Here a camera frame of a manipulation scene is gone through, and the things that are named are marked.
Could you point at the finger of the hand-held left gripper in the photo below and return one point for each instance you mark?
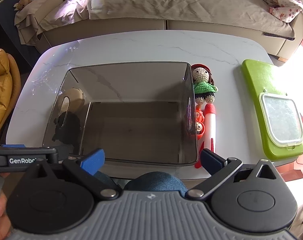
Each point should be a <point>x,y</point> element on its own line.
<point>14,146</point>

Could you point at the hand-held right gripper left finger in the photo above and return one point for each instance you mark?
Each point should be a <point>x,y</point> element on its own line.
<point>93,162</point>

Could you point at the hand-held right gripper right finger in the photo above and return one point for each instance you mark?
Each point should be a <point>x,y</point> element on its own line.
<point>212,160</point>

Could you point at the white foam rocket red tip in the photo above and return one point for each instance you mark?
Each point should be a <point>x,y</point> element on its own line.
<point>209,125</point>

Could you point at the red figurine toy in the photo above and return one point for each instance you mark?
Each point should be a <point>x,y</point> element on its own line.
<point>199,125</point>

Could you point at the transparent grey storage box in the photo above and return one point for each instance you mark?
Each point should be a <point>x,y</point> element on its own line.
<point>131,120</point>

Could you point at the crochet doll green dress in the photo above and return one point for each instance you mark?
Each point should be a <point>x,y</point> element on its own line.
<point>204,85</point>

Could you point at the person's left hand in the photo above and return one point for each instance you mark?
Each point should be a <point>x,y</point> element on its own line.
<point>1,212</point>

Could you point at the dark object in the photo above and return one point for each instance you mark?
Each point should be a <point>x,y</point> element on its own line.
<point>67,130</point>

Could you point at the yellow leather chair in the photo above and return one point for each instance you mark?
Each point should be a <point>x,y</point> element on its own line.
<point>2,90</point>

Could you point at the round beige object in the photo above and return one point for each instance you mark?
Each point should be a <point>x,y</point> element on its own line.
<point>75,98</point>

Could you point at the green bin lid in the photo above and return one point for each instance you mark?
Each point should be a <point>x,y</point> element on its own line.
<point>261,90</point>

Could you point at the black cabinet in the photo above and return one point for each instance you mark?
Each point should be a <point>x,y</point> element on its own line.
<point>4,25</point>

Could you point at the beige leather sofa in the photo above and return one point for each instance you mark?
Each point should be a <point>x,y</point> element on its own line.
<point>211,25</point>

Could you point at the brown teddy bear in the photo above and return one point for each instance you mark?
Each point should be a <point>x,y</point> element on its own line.
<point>23,2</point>

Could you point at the beige covered bed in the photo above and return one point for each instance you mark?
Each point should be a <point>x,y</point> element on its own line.
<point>166,2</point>

